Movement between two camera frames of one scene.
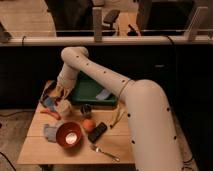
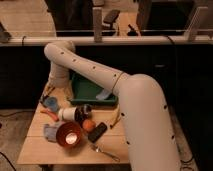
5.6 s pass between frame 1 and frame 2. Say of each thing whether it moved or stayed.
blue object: stayed
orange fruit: stayed
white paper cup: moved
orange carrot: stayed
